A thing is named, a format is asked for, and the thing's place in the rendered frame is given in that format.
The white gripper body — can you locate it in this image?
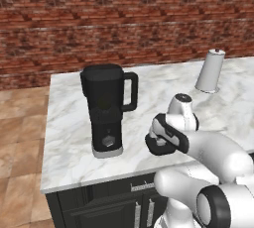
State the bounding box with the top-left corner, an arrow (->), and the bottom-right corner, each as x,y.
148,119 -> 169,148

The silver drawer handle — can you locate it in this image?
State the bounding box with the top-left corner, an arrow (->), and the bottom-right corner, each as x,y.
129,181 -> 156,193

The white paper towel roll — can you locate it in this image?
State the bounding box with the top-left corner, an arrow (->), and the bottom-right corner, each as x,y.
193,48 -> 227,94

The dark drawer front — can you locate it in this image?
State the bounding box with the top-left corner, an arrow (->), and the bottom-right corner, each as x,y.
57,171 -> 159,210

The black blender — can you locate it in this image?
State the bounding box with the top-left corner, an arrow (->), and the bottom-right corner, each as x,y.
79,62 -> 139,160

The silver cabinet door handle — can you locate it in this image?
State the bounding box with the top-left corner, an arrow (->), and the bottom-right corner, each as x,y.
146,198 -> 156,228
134,201 -> 142,228

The dark cabinet door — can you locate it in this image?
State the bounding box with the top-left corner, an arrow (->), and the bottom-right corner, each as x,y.
63,199 -> 143,228
142,194 -> 171,228

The dark kitchen island cabinet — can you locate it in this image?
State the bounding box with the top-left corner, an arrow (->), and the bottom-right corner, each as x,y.
45,152 -> 254,228

